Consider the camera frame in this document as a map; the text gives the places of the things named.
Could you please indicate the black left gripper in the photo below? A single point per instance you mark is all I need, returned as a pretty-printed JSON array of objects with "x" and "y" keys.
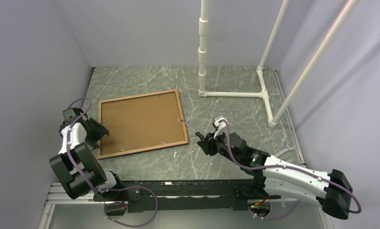
[{"x": 99, "y": 131}]

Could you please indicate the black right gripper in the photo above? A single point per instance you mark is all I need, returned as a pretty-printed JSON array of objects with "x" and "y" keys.
[{"x": 209, "y": 143}]

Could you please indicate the yellow black screwdriver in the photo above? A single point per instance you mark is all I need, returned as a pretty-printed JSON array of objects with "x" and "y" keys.
[{"x": 197, "y": 133}]

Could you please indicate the blue photo frame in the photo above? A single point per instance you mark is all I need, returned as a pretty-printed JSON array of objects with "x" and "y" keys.
[{"x": 141, "y": 123}]

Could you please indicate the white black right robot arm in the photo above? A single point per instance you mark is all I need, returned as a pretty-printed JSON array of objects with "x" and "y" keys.
[{"x": 274, "y": 177}]

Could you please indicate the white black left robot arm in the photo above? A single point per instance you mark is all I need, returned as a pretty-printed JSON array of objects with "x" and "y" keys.
[{"x": 75, "y": 166}]

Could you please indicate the silver open-end wrench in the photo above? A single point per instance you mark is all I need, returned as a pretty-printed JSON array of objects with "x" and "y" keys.
[{"x": 288, "y": 147}]

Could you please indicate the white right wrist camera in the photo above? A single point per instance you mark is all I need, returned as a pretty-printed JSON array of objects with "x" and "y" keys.
[{"x": 220, "y": 125}]

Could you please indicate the aluminium rail frame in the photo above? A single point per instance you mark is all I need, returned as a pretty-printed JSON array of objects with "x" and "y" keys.
[{"x": 183, "y": 178}]

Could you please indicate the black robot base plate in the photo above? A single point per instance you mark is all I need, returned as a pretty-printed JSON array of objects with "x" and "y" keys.
[{"x": 234, "y": 194}]

